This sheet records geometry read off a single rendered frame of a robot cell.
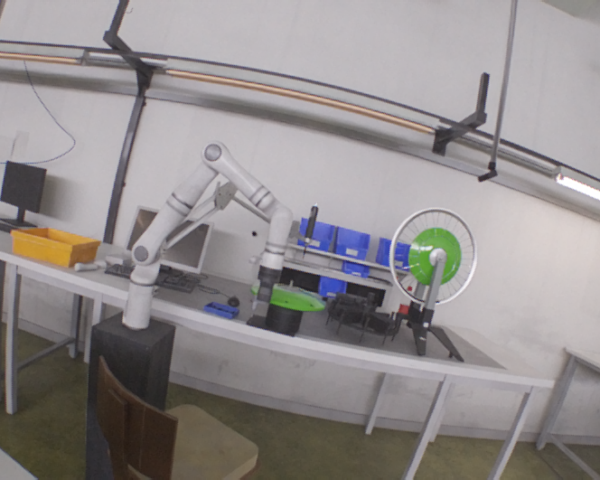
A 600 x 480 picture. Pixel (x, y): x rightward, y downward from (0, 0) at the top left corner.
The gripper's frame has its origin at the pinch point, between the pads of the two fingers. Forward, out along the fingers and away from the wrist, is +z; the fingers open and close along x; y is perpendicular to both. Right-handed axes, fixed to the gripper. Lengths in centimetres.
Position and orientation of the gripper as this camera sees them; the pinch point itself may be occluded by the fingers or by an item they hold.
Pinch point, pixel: (253, 315)
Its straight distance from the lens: 120.7
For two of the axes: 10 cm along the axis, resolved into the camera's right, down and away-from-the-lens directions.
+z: -2.3, 9.7, 0.7
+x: -0.1, -0.8, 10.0
